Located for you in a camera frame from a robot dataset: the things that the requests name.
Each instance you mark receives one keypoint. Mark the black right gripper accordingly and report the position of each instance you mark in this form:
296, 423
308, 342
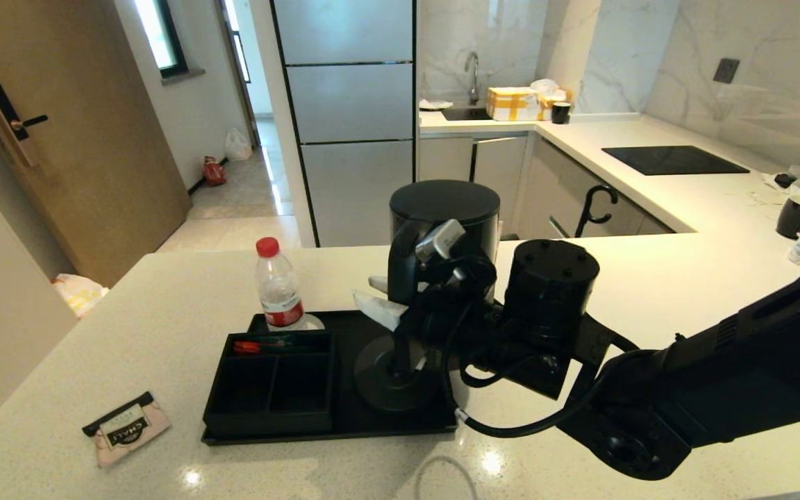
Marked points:
455, 319

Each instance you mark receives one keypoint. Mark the black electric kettle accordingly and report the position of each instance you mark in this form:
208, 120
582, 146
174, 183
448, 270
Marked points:
442, 201

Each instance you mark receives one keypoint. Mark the pink and black tea sachet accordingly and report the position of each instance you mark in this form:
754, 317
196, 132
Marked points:
128, 430

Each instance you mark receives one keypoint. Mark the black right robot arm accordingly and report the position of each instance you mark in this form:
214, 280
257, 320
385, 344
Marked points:
719, 375

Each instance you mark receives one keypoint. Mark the black round kettle base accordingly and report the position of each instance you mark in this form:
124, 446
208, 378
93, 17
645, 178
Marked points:
379, 389

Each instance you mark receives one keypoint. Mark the red-capped water bottle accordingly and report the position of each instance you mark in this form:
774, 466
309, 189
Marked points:
278, 289

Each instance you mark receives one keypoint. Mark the small black cup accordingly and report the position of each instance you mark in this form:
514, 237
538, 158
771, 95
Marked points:
562, 112

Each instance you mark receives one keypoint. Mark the black serving tray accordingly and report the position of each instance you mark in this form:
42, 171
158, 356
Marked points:
344, 430

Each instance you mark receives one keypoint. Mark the black compartment organizer box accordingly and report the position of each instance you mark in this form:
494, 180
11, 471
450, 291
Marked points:
268, 421

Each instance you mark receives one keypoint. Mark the silver refrigerator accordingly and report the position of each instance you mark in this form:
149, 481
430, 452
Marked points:
351, 104

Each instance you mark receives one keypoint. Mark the white dish by sink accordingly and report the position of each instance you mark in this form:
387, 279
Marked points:
435, 104

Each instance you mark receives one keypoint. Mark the kitchen sink basin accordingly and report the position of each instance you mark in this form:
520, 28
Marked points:
467, 114

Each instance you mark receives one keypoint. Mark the red bag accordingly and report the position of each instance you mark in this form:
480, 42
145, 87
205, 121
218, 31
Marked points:
215, 172

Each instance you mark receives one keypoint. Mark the grey kitchen cabinet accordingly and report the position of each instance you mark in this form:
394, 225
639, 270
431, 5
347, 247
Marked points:
553, 180

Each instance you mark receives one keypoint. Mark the cardboard box with yellow tape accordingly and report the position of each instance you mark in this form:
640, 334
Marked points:
512, 104

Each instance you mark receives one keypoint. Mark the chrome sink faucet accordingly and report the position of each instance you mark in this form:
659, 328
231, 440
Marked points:
474, 73

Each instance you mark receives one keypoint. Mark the small yellow taped box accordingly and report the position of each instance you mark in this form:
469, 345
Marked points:
554, 107

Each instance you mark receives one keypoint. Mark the crumpled white bag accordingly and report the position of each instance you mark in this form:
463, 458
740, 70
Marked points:
546, 86

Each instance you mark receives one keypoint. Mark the white and yellow plastic bag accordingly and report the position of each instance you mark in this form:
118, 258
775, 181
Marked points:
80, 296

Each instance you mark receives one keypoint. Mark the black induction cooktop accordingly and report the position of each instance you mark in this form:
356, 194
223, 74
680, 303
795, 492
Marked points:
674, 160

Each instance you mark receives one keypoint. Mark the wooden door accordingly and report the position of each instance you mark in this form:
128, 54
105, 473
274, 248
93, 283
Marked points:
94, 139

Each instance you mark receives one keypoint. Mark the black framed window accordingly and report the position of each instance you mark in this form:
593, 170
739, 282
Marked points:
164, 35

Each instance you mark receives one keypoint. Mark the black mug white inside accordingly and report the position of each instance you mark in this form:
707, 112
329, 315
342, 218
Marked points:
794, 220

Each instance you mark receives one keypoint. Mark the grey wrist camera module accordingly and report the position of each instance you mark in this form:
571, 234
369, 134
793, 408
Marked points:
442, 239

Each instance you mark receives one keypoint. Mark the grey wall socket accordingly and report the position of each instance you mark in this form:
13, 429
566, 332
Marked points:
726, 70

